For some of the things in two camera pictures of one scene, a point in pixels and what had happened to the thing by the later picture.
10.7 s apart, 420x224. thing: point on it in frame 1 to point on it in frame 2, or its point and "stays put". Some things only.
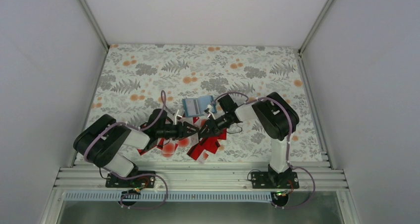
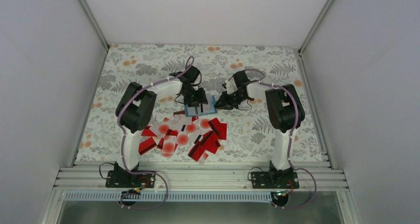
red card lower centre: [210, 144] stays put
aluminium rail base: [312, 176] stays put
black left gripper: [181, 131] to [200, 99]
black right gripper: [212, 126] to [225, 104]
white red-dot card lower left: [168, 147] stays put
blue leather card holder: [194, 107] stays put
